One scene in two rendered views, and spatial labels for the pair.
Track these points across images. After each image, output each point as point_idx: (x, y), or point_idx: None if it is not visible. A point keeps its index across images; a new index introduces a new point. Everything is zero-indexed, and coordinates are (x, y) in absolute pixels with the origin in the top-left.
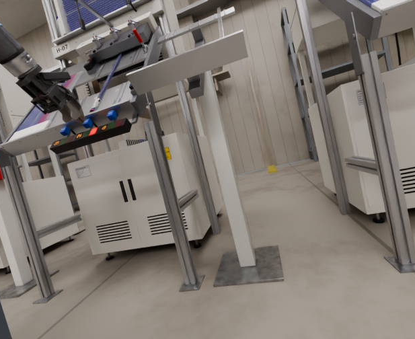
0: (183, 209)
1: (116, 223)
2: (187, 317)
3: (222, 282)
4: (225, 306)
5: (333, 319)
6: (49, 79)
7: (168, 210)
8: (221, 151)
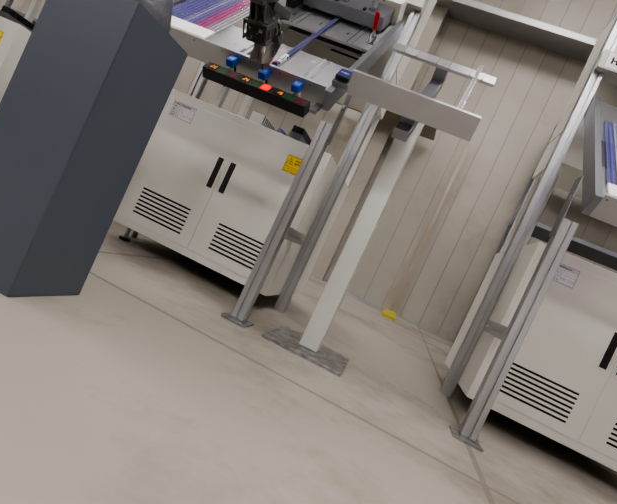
0: (287, 239)
1: (174, 203)
2: (227, 333)
3: (274, 338)
4: (270, 351)
5: (370, 412)
6: (276, 11)
7: (275, 225)
8: (373, 210)
